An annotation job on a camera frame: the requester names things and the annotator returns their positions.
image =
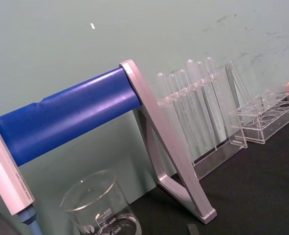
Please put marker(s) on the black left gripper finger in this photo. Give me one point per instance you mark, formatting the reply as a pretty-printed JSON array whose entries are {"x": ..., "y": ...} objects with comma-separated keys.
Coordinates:
[{"x": 192, "y": 230}]

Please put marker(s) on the black table cloth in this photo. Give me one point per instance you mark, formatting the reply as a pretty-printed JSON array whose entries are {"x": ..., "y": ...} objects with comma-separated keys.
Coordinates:
[{"x": 256, "y": 191}]

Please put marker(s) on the clear acrylic test tube rack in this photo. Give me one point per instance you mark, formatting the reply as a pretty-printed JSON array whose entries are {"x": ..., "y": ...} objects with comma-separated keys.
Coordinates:
[{"x": 222, "y": 151}]

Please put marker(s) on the clear glass beaker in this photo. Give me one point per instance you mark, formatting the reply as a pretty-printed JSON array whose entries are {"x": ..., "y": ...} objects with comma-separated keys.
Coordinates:
[{"x": 102, "y": 210}]

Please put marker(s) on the low clear acrylic tube rack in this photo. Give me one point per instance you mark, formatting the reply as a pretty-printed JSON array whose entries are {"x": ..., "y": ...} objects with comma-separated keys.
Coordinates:
[{"x": 269, "y": 122}]

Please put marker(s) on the clear plastic test tube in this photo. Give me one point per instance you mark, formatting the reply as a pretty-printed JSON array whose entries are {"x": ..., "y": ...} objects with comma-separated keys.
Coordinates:
[
  {"x": 210, "y": 69},
  {"x": 164, "y": 88},
  {"x": 201, "y": 73},
  {"x": 192, "y": 73},
  {"x": 174, "y": 85},
  {"x": 183, "y": 80}
]

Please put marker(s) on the blue plastic rod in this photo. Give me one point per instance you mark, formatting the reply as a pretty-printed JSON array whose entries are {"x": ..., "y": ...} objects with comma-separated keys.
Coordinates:
[{"x": 30, "y": 220}]

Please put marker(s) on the blue bar silver frame stand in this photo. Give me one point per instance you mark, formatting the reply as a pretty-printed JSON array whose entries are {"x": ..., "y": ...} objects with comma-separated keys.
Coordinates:
[{"x": 68, "y": 110}]

